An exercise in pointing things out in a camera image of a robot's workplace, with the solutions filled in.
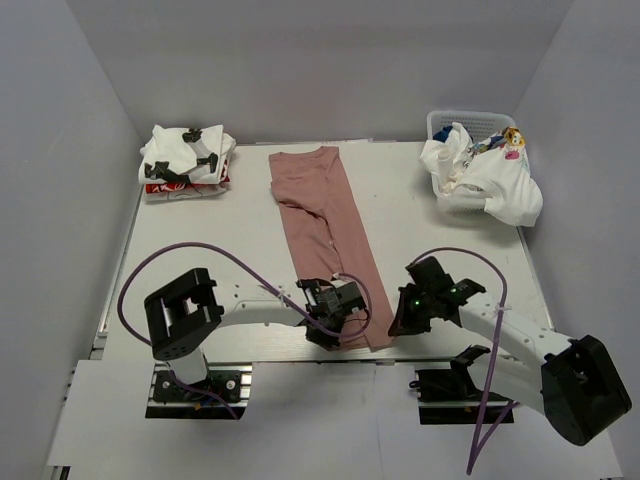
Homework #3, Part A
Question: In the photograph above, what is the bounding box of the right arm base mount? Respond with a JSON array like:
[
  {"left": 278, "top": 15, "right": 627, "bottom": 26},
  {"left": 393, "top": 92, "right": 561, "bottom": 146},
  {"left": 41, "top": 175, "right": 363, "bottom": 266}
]
[{"left": 409, "top": 369, "right": 482, "bottom": 426}]

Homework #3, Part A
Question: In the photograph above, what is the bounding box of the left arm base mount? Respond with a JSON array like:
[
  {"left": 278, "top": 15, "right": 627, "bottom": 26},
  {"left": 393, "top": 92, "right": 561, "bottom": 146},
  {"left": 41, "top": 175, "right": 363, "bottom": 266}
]
[{"left": 145, "top": 364, "right": 252, "bottom": 420}]

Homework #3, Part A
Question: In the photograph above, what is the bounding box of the folded red white t shirt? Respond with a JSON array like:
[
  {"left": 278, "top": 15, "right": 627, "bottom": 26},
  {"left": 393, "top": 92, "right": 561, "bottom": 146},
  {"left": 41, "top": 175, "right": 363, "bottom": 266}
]
[{"left": 143, "top": 160, "right": 230, "bottom": 202}]

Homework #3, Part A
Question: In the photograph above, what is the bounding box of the folded white black t shirt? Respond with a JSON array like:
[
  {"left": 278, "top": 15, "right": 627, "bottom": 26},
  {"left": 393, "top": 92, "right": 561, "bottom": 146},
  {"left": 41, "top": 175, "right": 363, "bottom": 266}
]
[{"left": 138, "top": 125, "right": 236, "bottom": 185}]

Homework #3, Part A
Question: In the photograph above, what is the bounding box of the white printed t shirt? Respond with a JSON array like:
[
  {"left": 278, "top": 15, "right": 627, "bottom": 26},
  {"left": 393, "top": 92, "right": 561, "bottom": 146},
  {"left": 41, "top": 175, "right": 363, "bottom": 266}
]
[{"left": 419, "top": 122, "right": 543, "bottom": 227}]

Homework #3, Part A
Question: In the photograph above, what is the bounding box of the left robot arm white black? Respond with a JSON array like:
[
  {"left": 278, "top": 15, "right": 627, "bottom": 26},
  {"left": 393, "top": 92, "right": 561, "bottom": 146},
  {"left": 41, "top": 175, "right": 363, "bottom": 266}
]
[{"left": 144, "top": 268, "right": 371, "bottom": 399}]

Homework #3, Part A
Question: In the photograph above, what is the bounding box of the white plastic basket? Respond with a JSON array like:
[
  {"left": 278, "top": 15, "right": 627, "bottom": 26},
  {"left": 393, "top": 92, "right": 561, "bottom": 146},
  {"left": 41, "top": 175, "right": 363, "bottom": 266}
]
[{"left": 426, "top": 110, "right": 516, "bottom": 213}]

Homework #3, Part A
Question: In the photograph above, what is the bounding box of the blue t shirt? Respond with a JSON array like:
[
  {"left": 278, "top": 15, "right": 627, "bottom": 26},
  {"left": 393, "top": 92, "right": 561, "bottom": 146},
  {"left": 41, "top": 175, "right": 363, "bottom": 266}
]
[{"left": 432, "top": 125, "right": 453, "bottom": 143}]

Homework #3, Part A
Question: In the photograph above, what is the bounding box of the pink t shirt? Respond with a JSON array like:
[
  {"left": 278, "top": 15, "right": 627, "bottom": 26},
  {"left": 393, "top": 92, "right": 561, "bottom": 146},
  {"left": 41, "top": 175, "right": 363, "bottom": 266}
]
[{"left": 269, "top": 147, "right": 394, "bottom": 350}]

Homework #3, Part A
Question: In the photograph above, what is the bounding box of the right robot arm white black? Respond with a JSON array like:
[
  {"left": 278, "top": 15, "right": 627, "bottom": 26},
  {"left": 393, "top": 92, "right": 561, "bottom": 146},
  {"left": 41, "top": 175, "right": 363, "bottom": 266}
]
[{"left": 389, "top": 256, "right": 632, "bottom": 446}]

